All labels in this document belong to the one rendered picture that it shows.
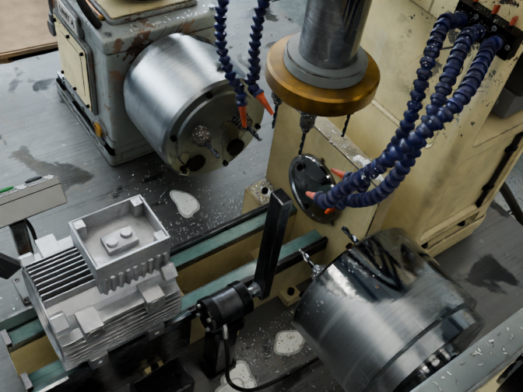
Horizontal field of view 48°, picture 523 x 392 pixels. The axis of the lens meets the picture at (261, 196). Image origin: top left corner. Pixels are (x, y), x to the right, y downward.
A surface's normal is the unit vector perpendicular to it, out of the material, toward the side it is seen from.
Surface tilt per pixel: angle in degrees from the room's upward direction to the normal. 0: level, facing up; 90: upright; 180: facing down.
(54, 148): 0
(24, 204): 50
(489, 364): 0
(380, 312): 32
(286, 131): 90
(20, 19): 0
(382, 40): 90
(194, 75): 17
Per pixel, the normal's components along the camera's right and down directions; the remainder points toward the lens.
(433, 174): -0.81, 0.36
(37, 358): 0.58, 0.65
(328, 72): 0.12, -0.66
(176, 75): -0.27, -0.41
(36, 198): 0.52, 0.07
